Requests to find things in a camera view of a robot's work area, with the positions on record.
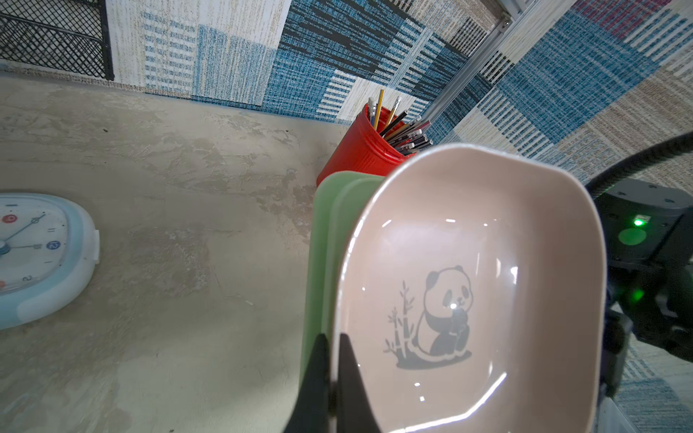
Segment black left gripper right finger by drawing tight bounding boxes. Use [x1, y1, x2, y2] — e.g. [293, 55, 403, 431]
[337, 333, 381, 433]

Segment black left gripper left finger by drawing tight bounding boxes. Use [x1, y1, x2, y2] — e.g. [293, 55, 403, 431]
[283, 334, 330, 433]

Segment pink panda square bowl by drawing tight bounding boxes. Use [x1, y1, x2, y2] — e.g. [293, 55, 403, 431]
[331, 144, 606, 432]

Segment green electronic kitchen scale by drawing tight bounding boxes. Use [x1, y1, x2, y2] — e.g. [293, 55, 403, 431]
[300, 171, 384, 377]

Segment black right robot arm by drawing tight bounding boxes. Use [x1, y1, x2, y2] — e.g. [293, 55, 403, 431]
[586, 133, 692, 399]

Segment red pencil cup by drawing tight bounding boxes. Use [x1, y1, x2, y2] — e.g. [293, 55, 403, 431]
[316, 105, 409, 186]

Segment pencils in red cup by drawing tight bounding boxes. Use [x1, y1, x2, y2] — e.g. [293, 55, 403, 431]
[363, 89, 434, 160]

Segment round white alarm clock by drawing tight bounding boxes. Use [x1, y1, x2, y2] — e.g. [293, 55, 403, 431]
[1, 192, 100, 329]

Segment black wire mesh shelf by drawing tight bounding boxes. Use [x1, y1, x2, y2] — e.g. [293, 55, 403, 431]
[1, 0, 115, 81]

